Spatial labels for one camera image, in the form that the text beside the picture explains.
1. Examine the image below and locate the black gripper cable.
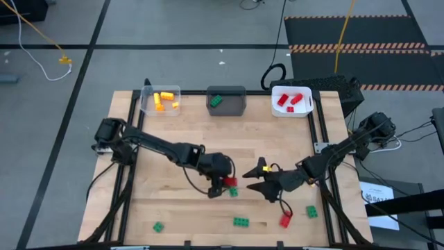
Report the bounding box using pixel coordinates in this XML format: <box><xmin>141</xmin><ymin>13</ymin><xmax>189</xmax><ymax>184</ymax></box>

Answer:
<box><xmin>182</xmin><ymin>155</ymin><xmax>237</xmax><ymax>196</ymax></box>
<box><xmin>275</xmin><ymin>196</ymin><xmax>294</xmax><ymax>219</ymax></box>

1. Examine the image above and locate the black aluminium table frame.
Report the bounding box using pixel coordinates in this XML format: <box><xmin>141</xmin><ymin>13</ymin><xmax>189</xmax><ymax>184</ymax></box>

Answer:
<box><xmin>83</xmin><ymin>89</ymin><xmax>374</xmax><ymax>250</ymax></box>

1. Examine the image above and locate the thick black cable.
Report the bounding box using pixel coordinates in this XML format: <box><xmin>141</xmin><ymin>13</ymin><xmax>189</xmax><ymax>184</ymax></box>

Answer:
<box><xmin>260</xmin><ymin>0</ymin><xmax>289</xmax><ymax>91</ymax></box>

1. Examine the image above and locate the black storage box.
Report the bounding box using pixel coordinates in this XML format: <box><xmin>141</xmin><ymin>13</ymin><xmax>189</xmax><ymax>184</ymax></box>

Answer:
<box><xmin>0</xmin><ymin>0</ymin><xmax>49</xmax><ymax>26</ymax></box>

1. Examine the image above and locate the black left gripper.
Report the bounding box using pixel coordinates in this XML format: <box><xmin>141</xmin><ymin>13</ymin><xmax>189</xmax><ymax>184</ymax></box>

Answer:
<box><xmin>203</xmin><ymin>152</ymin><xmax>232</xmax><ymax>199</ymax></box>

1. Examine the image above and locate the thin white cable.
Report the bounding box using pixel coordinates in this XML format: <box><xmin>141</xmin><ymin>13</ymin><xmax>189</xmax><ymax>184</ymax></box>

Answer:
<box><xmin>10</xmin><ymin>0</ymin><xmax>73</xmax><ymax>82</ymax></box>

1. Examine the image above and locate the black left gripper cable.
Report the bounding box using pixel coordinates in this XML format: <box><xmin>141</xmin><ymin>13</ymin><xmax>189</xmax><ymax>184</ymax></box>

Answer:
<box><xmin>182</xmin><ymin>155</ymin><xmax>237</xmax><ymax>196</ymax></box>

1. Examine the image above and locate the yellow cable with plug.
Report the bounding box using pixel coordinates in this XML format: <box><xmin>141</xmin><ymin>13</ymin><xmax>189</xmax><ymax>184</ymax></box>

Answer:
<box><xmin>0</xmin><ymin>0</ymin><xmax>73</xmax><ymax>65</ymax></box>

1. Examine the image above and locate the grey plastic bin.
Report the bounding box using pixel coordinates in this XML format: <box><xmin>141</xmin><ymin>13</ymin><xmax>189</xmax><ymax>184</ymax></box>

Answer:
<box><xmin>206</xmin><ymin>85</ymin><xmax>248</xmax><ymax>117</ymax></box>

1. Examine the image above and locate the thick white cable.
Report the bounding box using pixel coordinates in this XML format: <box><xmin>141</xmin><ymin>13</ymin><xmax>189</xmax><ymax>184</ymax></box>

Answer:
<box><xmin>369</xmin><ymin>133</ymin><xmax>402</xmax><ymax>153</ymax></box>

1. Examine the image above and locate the black hazard-striped mat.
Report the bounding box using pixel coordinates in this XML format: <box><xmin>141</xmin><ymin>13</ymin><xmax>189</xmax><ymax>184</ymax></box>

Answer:
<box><xmin>283</xmin><ymin>15</ymin><xmax>428</xmax><ymax>50</ymax></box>
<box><xmin>290</xmin><ymin>49</ymin><xmax>444</xmax><ymax>92</ymax></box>

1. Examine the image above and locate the black metal beam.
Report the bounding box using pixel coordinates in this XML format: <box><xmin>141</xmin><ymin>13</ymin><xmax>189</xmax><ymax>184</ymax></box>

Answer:
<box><xmin>364</xmin><ymin>188</ymin><xmax>444</xmax><ymax>217</ymax></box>

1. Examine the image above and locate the white plastic bin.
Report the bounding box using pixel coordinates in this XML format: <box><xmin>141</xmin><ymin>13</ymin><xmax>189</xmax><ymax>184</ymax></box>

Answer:
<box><xmin>271</xmin><ymin>85</ymin><xmax>315</xmax><ymax>118</ymax></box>

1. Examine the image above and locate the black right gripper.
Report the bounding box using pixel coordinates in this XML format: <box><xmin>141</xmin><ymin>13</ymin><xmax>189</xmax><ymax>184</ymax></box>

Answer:
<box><xmin>242</xmin><ymin>157</ymin><xmax>309</xmax><ymax>203</ymax></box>

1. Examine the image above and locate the clear plastic bin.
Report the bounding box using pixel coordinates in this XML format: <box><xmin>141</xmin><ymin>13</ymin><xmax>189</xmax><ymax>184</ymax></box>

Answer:
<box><xmin>139</xmin><ymin>85</ymin><xmax>182</xmax><ymax>117</ymax></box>

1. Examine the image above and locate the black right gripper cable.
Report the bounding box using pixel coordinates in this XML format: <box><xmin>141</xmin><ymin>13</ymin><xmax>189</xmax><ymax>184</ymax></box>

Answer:
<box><xmin>275</xmin><ymin>196</ymin><xmax>294</xmax><ymax>219</ymax></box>

